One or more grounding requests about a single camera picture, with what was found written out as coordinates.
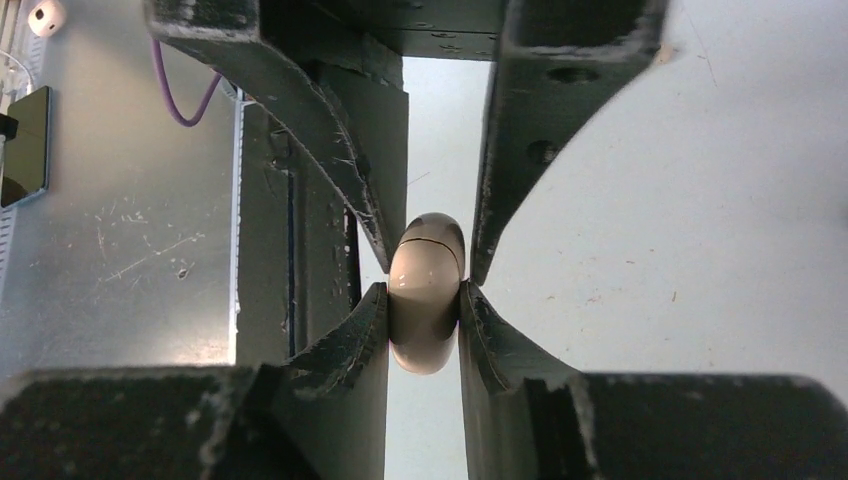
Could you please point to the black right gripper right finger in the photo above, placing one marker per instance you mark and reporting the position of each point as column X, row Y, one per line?
column 528, row 415

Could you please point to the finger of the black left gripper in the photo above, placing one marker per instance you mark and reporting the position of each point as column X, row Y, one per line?
column 337, row 91
column 556, row 64

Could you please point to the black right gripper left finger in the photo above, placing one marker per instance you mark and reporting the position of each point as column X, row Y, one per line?
column 319, row 415

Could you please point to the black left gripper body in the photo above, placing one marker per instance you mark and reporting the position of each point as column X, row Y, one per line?
column 439, row 29

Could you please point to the white earbud charging case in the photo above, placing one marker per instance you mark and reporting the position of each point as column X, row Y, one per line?
column 423, row 285

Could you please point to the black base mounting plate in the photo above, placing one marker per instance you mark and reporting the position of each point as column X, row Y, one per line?
column 297, row 275

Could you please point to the white round device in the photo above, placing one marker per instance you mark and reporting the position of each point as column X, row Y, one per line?
column 47, row 17

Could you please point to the dark smartphone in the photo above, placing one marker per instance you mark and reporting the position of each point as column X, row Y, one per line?
column 26, row 131

